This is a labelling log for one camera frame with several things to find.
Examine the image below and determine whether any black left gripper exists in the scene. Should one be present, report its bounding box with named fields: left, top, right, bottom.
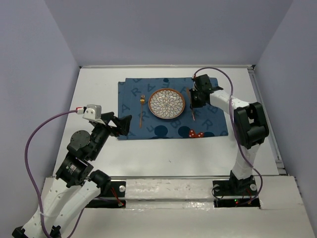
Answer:
left=90, top=111, right=133, bottom=160

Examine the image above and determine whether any copper knife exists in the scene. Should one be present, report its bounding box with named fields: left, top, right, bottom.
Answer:
left=187, top=88, right=195, bottom=121

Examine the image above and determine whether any blue cartoon placemat cloth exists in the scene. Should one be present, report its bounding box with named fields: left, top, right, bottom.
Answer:
left=118, top=77, right=228, bottom=140

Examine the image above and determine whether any copper fork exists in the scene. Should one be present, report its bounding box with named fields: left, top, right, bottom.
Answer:
left=139, top=95, right=146, bottom=128

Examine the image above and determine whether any floral ceramic plate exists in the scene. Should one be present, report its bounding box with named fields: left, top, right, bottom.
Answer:
left=148, top=88, right=186, bottom=119

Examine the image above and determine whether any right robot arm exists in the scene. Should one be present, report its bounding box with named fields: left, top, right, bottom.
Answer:
left=118, top=74, right=269, bottom=199

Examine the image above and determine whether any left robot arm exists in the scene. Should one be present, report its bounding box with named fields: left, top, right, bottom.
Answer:
left=12, top=105, right=132, bottom=238

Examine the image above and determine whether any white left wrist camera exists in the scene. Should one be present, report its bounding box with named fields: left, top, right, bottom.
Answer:
left=76, top=104, right=103, bottom=123

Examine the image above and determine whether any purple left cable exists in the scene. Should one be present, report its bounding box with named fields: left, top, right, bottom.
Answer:
left=24, top=109, right=86, bottom=238

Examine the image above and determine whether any metal base rail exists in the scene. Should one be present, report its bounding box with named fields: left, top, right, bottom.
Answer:
left=88, top=178, right=261, bottom=210

